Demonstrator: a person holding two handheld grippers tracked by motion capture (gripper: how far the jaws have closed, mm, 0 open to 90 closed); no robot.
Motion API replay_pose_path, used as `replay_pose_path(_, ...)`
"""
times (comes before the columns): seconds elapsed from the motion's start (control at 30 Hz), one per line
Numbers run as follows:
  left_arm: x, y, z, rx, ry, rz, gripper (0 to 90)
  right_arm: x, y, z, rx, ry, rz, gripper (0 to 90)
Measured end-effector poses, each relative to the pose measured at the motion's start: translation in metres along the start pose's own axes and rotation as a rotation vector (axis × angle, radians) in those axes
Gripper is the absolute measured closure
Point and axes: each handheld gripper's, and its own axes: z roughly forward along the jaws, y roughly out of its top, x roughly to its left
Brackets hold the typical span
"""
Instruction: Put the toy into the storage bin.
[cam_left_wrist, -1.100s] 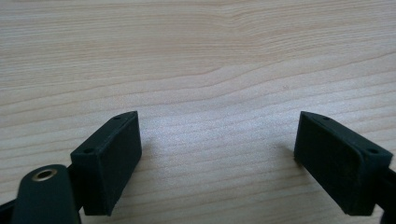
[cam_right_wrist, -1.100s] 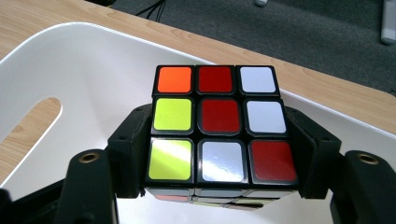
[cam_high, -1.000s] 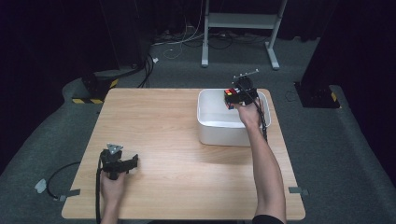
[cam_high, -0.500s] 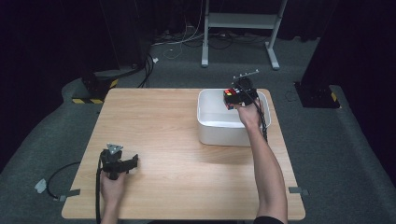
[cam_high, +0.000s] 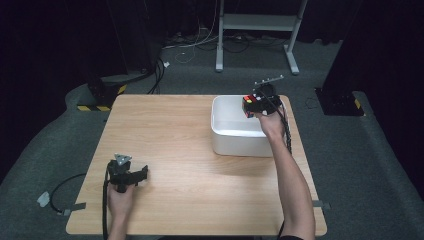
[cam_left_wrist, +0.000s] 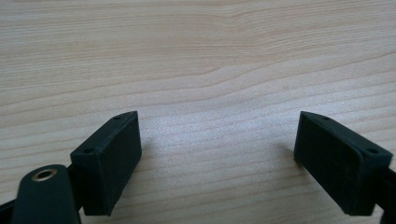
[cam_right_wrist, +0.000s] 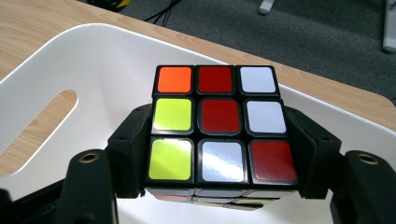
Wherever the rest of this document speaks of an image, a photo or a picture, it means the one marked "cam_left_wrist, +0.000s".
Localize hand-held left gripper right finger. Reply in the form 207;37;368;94
293;110;394;217

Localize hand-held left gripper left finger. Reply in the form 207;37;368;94
69;110;143;217

